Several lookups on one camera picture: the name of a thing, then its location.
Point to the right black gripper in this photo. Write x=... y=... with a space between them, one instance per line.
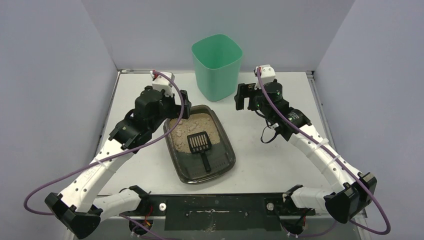
x=247 y=96

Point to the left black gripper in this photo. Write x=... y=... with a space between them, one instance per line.
x=183 y=105

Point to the black slotted litter scoop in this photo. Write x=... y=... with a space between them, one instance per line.
x=200 y=143

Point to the dark plastic litter tray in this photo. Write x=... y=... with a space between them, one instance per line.
x=189 y=167

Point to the green plastic bin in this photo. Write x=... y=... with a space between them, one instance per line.
x=217 y=61

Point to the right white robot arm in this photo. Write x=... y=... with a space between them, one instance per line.
x=346 y=196

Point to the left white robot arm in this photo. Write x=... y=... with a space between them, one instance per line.
x=78 y=206

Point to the beige cat litter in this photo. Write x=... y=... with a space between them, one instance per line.
x=200 y=122

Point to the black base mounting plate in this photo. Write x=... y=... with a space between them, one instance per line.
x=222 y=212

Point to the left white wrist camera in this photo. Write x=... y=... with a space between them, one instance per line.
x=160 y=83

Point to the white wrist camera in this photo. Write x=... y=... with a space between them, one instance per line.
x=160 y=83
x=266 y=73

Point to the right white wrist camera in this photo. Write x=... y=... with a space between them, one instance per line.
x=266 y=73

